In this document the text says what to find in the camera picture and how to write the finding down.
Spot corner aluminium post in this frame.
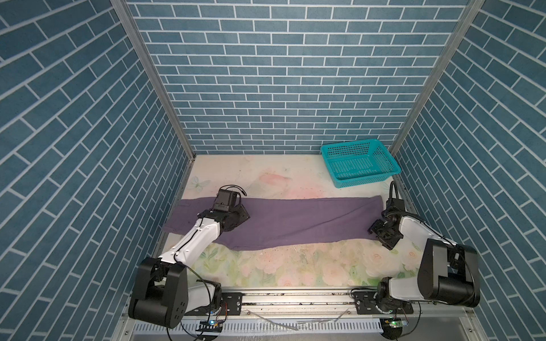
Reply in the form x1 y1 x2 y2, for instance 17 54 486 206
111 0 196 163
389 0 485 156

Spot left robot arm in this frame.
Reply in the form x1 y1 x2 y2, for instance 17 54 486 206
128 185 250 329

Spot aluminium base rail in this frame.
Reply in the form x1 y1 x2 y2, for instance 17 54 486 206
128 282 467 328

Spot white slotted cable duct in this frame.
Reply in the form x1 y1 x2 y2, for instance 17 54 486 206
133 318 383 336

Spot left corner aluminium post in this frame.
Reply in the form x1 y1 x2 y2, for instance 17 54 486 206
111 0 196 163

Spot right corner aluminium post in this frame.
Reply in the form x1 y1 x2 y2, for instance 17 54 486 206
389 0 485 156

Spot purple trousers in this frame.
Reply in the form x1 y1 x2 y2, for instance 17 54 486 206
163 196 383 251

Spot teal plastic basket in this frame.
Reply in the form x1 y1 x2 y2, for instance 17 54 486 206
320 139 401 188

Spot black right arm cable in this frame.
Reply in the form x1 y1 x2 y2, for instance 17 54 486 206
385 180 476 295

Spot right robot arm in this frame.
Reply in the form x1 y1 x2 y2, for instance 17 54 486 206
368 198 481 313

